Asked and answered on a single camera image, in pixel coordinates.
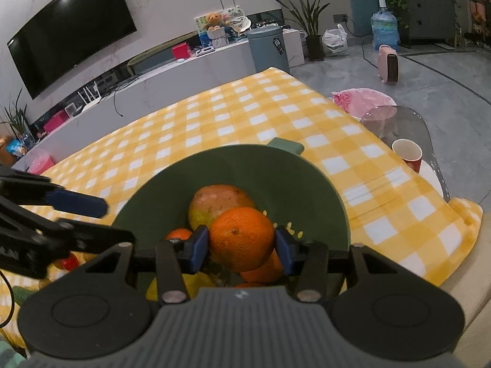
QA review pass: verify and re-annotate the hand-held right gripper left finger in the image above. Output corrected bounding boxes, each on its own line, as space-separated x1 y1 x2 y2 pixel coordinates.
79 225 210 304

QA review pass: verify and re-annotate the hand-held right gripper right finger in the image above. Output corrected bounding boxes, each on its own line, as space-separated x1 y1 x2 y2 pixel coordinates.
274 226 401 303

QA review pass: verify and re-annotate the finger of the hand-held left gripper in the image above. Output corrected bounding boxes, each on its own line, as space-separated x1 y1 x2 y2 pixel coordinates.
0 167 109 218
0 196 136 254

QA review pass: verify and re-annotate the red cherry tomato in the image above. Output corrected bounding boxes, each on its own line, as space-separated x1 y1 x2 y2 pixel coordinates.
54 253 79 271

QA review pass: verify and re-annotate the reddish blushed mango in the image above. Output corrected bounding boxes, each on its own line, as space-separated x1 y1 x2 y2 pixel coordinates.
188 185 257 231

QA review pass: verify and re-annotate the green colander bowl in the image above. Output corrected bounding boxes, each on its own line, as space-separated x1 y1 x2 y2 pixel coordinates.
113 138 350 303

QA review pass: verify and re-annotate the pink tissue box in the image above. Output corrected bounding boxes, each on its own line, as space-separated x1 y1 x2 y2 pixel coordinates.
27 149 55 175

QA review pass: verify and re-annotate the blue snack bag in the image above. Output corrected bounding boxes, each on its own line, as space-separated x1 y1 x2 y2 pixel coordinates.
6 138 27 158

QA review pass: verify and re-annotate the magenta box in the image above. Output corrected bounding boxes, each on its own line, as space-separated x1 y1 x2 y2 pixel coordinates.
43 110 68 134

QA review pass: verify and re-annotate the small potted plant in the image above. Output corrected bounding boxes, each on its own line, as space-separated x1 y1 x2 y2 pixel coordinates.
0 88 35 150

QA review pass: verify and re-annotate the teal striped cloth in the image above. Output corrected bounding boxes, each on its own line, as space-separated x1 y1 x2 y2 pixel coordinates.
0 337 29 368

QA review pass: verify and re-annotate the white router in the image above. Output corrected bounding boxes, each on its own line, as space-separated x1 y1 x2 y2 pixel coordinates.
79 81 102 104

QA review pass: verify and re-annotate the yellow checkered blanket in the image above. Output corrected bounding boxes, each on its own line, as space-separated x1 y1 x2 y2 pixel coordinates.
0 67 483 349

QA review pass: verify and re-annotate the white television console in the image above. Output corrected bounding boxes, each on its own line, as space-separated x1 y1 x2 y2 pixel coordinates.
11 27 307 173

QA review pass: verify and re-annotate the red paper cup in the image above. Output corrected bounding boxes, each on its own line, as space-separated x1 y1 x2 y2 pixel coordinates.
392 139 423 173

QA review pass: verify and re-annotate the pink trash bin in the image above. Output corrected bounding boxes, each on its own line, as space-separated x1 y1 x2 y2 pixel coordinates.
332 88 397 117

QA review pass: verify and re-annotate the black flat television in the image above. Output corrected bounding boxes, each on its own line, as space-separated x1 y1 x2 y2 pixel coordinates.
8 0 137 99

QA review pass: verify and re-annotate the transparent chair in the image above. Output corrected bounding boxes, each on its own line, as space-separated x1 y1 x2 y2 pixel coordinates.
361 105 449 202

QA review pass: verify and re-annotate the beige sofa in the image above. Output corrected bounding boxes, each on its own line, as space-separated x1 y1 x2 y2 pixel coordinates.
441 199 491 368

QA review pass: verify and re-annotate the blue-grey pedal trash bin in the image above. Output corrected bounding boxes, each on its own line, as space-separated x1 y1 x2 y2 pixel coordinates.
246 27 290 75

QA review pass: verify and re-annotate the tall potted plant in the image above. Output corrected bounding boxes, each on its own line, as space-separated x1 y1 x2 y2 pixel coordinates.
266 0 340 61

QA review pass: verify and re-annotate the pink space heater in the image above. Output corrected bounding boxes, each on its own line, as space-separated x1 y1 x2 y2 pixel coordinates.
378 45 400 85

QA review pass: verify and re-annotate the white plastic bag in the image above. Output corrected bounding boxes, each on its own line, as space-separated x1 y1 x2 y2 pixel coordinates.
322 24 349 57

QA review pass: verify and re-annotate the brown teddy bear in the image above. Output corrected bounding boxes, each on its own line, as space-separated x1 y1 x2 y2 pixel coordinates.
203 13 225 31

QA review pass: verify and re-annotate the blue water jug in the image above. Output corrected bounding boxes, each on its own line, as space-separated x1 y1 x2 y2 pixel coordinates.
370 0 400 51

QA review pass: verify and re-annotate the grey dresser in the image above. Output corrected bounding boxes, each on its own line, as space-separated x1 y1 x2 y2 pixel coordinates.
399 0 459 48

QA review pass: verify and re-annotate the dark shelf with toys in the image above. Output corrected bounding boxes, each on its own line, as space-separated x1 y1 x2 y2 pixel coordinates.
466 0 491 47

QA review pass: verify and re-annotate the black cable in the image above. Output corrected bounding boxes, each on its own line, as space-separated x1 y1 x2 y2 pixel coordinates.
0 268 16 328

